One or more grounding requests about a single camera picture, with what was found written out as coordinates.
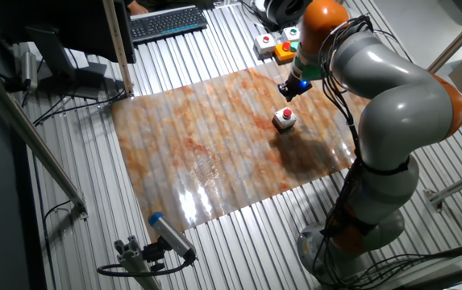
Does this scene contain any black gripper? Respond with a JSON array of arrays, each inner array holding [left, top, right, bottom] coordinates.
[[277, 73, 313, 103]]

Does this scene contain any grey box red mushroom button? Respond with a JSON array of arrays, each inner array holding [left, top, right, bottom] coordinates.
[[272, 106, 298, 134]]

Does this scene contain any orange box red button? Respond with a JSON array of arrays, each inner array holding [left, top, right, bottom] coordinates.
[[273, 41, 298, 64]]

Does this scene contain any grey box small red button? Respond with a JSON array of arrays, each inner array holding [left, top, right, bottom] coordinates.
[[253, 34, 277, 60]]

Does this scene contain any grey box green button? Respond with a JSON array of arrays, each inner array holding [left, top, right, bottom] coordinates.
[[281, 26, 302, 44]]

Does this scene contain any person's bare hand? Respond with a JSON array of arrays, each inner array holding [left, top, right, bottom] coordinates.
[[127, 0, 150, 16]]

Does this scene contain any black cylindrical device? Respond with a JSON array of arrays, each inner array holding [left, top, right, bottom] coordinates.
[[252, 0, 314, 27]]

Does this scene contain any orange marble pattern mat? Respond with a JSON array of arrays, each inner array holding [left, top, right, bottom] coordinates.
[[111, 64, 372, 234]]

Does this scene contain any black computer keyboard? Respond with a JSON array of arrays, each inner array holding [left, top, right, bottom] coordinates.
[[129, 4, 209, 44]]

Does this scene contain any black computer monitor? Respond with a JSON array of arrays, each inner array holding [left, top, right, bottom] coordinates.
[[0, 0, 137, 100]]

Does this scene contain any dark metal beam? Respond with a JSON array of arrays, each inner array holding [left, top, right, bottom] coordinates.
[[394, 264, 462, 290]]

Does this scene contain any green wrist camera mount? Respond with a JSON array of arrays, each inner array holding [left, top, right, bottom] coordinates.
[[289, 41, 328, 81]]

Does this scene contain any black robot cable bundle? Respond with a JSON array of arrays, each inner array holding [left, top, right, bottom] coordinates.
[[318, 14, 377, 288]]

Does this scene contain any beige frame post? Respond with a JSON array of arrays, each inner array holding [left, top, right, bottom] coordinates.
[[102, 0, 135, 99]]

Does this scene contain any aluminium frame post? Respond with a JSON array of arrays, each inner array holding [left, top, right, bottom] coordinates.
[[426, 3, 462, 77]]

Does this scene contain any silver camera blue cap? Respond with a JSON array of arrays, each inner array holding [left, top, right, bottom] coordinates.
[[148, 212, 198, 263]]

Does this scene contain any black monitor cable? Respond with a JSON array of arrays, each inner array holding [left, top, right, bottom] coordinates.
[[32, 89, 127, 126]]

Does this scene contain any black camera bracket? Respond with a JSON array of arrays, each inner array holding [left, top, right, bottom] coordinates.
[[141, 237, 168, 271]]

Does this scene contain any aluminium profile camera mount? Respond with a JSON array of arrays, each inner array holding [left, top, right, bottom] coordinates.
[[113, 235, 162, 290]]

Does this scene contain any black camera cable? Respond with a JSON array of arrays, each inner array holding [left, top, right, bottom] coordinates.
[[96, 257, 196, 278]]

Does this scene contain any silver cylindrical camera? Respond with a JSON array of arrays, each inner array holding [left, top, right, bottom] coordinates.
[[20, 51, 40, 92]]

